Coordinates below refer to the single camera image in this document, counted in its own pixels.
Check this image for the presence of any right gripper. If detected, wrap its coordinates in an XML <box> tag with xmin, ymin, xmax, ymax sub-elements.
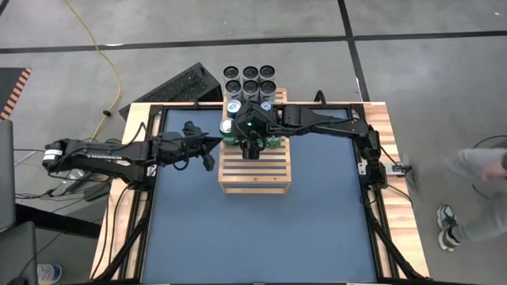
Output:
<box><xmin>236</xmin><ymin>127</ymin><xmax>265</xmax><ymax>161</ymax></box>

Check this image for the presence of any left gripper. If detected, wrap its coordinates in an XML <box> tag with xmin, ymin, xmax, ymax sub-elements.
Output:
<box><xmin>152</xmin><ymin>132</ymin><xmax>223</xmax><ymax>172</ymax></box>

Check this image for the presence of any white Celsius Arctic Vibe can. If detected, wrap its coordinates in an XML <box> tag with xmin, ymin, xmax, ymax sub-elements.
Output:
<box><xmin>259</xmin><ymin>79</ymin><xmax>278</xmax><ymax>103</ymax></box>
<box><xmin>224</xmin><ymin>78</ymin><xmax>243</xmax><ymax>103</ymax></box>
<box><xmin>242</xmin><ymin>79</ymin><xmax>261</xmax><ymax>105</ymax></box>

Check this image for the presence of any white Celsius can orange print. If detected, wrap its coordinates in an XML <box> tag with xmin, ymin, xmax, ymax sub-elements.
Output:
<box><xmin>259</xmin><ymin>64</ymin><xmax>277</xmax><ymax>84</ymax></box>
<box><xmin>223</xmin><ymin>65</ymin><xmax>242</xmax><ymax>84</ymax></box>
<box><xmin>242</xmin><ymin>65</ymin><xmax>261</xmax><ymax>84</ymax></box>

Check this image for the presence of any slatted wooden shelf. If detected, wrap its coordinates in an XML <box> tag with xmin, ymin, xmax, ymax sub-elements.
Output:
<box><xmin>218</xmin><ymin>87</ymin><xmax>293</xmax><ymax>195</ymax></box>

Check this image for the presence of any black speckled case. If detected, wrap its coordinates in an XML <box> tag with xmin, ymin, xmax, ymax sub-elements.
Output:
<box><xmin>118</xmin><ymin>62</ymin><xmax>223</xmax><ymax>120</ymax></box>

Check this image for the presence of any black floor beam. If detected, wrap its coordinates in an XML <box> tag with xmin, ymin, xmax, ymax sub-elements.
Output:
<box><xmin>14</xmin><ymin>202</ymin><xmax>103</xmax><ymax>240</ymax></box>

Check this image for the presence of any white blue container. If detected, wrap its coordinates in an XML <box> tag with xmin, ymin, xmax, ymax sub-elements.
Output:
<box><xmin>36</xmin><ymin>263</ymin><xmax>63</xmax><ymax>285</ymax></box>

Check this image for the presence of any grey equipment case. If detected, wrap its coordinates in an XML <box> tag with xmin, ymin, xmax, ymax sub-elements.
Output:
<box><xmin>0</xmin><ymin>118</ymin><xmax>17</xmax><ymax>234</ymax></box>

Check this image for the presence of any person's shoe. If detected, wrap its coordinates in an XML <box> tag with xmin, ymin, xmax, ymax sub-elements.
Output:
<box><xmin>436</xmin><ymin>203</ymin><xmax>463</xmax><ymax>253</ymax></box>

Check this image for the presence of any dark grey case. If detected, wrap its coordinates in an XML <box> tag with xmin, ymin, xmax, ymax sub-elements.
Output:
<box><xmin>0</xmin><ymin>220</ymin><xmax>40</xmax><ymax>285</ymax></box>

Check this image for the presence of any person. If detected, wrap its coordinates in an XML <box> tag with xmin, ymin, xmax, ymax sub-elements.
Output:
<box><xmin>435</xmin><ymin>136</ymin><xmax>507</xmax><ymax>253</ymax></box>

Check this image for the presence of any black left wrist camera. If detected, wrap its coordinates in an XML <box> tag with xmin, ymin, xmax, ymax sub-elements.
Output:
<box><xmin>181</xmin><ymin>120</ymin><xmax>200</xmax><ymax>138</ymax></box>

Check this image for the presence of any black metal table frame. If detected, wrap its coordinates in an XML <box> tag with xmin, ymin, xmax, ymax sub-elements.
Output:
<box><xmin>90</xmin><ymin>101</ymin><xmax>431</xmax><ymax>285</ymax></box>

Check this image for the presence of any yellow cable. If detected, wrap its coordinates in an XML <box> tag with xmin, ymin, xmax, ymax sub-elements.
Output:
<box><xmin>63</xmin><ymin>0</ymin><xmax>122</xmax><ymax>139</ymax></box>

